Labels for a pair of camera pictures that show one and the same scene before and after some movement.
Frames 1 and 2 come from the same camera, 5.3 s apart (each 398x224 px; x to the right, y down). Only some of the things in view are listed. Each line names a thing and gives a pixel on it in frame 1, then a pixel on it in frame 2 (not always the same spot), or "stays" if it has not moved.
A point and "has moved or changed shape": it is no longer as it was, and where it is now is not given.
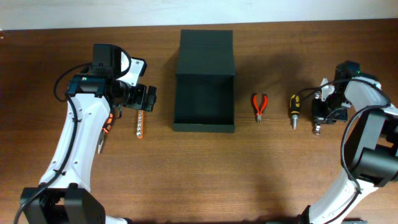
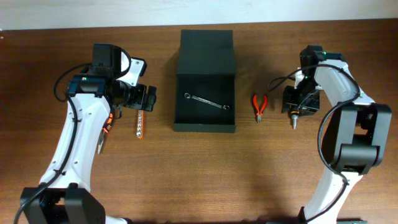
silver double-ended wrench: (318, 129) has moved or changed shape
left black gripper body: (135, 96) stays
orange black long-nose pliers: (106, 129) stays
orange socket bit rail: (140, 132) stays
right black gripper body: (331, 109) → (305, 98)
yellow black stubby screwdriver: (295, 107) stays
